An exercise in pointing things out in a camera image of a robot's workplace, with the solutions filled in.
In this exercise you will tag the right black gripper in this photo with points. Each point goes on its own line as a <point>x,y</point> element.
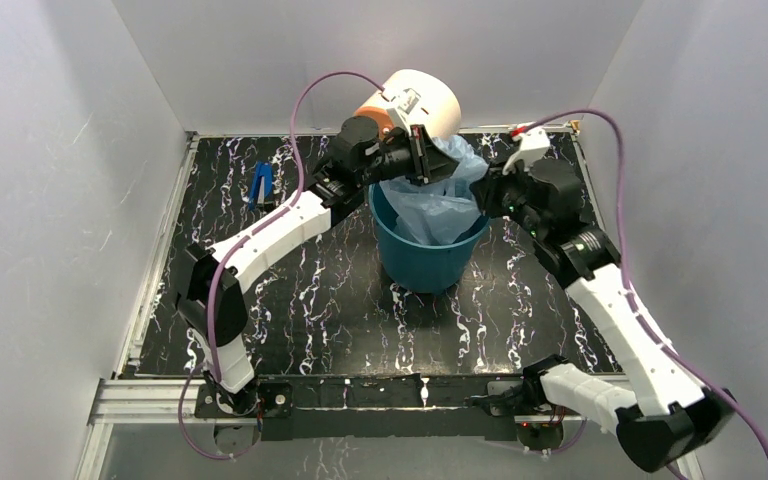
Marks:
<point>488,187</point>

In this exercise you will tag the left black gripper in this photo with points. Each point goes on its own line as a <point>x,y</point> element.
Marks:
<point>429,164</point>

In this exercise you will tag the light blue plastic bag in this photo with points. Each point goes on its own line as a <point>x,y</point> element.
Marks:
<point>436,214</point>

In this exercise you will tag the teal plastic trash bin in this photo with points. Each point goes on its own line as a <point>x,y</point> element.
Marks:
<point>420,268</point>

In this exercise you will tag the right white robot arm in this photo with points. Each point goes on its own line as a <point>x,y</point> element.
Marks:
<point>664,414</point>

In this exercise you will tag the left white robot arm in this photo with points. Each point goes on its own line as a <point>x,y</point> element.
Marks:
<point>212,282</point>

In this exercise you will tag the white drawer box orange front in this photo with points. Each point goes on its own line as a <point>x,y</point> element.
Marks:
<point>442,112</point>

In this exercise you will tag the blue stapler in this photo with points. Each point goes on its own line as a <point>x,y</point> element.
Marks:
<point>261,193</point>

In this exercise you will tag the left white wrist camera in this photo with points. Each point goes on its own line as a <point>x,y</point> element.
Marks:
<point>403,107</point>

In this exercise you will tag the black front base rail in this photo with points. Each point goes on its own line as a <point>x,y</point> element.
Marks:
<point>384,404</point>

